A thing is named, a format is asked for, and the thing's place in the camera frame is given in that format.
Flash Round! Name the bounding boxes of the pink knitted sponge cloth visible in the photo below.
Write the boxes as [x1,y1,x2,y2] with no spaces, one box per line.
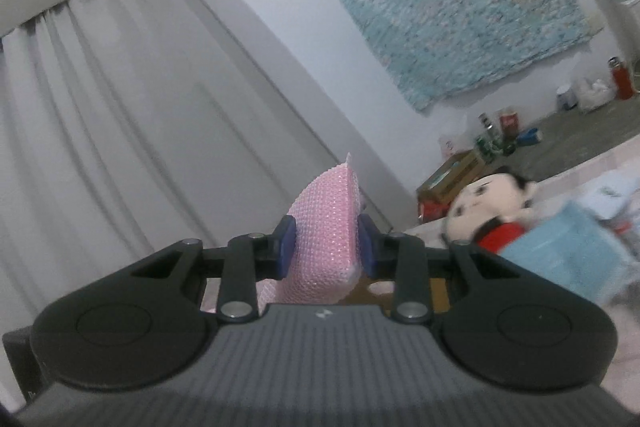
[202,152,366,313]

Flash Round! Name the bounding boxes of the light blue towel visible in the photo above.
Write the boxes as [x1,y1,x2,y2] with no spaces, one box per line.
[500,202,639,306]

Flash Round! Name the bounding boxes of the small brown cardboard box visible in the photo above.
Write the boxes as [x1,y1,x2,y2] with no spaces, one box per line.
[416,150,485,223]

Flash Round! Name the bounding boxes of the plush doll red bib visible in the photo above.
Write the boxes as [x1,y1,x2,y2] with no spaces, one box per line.
[442,167,538,255]

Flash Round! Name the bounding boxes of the white window curtain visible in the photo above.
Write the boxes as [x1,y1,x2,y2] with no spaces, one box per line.
[1,0,335,331]

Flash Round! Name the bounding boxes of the checked bed sheet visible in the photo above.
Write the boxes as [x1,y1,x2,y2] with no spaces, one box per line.
[404,146,640,413]

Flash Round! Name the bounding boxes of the white plastic bag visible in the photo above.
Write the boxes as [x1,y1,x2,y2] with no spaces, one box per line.
[573,78,616,113]

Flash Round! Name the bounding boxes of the red thermos bottle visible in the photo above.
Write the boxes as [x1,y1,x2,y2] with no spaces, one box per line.
[608,56,636,101]

